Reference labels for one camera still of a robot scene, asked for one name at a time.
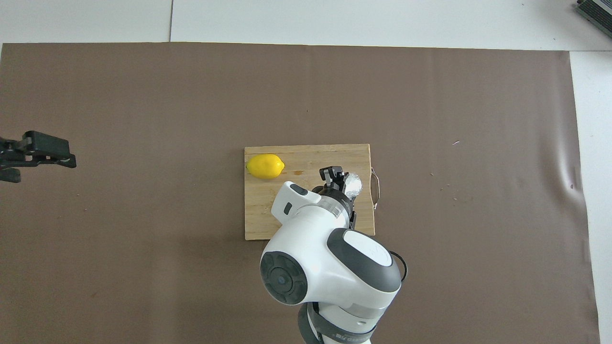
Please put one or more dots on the clear plastic cup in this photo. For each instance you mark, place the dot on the clear plastic cup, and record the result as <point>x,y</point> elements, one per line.
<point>355,186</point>

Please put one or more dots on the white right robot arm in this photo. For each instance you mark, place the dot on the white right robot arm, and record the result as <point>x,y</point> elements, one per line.
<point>306,248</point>

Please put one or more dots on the brown paper table mat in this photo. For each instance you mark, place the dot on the brown paper table mat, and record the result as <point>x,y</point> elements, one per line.
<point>143,286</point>

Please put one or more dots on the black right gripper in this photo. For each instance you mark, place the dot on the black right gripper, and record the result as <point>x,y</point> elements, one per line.
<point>345,198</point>

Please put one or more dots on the grey metal device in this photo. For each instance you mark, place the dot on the grey metal device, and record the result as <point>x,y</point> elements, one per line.
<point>597,12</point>

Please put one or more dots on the yellow lemon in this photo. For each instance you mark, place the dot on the yellow lemon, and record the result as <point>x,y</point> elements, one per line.
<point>265,166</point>

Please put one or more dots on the wooden cutting board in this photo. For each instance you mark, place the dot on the wooden cutting board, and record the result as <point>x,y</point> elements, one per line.
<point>260,210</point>

